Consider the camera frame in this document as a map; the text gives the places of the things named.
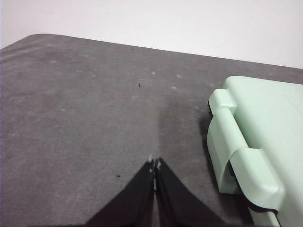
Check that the mint green breakfast machine base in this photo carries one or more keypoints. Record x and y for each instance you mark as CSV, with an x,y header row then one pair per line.
x,y
217,153

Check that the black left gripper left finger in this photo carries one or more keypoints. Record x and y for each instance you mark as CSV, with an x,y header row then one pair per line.
x,y
132,203

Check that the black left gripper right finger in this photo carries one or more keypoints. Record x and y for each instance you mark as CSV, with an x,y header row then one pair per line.
x,y
175,203

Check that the mint green griddle lid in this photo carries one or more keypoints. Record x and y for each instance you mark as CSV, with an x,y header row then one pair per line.
x,y
265,123

